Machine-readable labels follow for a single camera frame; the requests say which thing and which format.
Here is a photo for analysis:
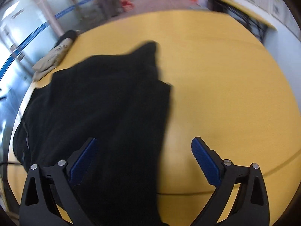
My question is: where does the black fleece jacket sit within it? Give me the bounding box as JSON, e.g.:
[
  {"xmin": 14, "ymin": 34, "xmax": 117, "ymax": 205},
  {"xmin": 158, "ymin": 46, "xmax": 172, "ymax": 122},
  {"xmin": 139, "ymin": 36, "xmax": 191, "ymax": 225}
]
[{"xmin": 13, "ymin": 41, "xmax": 171, "ymax": 225}]

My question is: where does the beige folded garment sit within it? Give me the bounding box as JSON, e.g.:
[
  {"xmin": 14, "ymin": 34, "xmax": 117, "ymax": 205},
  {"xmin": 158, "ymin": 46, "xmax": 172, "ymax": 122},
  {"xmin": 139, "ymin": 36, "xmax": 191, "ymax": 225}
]
[{"xmin": 32, "ymin": 38, "xmax": 73, "ymax": 82}]

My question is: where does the long side table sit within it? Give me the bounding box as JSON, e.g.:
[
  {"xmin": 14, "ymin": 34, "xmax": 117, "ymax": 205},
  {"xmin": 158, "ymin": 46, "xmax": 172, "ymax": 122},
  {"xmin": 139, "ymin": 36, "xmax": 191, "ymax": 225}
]
[{"xmin": 212, "ymin": 0, "xmax": 277, "ymax": 44}]

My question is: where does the black cable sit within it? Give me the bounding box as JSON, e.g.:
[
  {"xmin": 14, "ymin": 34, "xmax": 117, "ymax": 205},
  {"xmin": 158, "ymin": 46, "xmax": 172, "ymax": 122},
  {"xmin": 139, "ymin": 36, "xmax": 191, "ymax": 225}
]
[{"xmin": 0, "ymin": 161, "xmax": 24, "ymax": 167}]

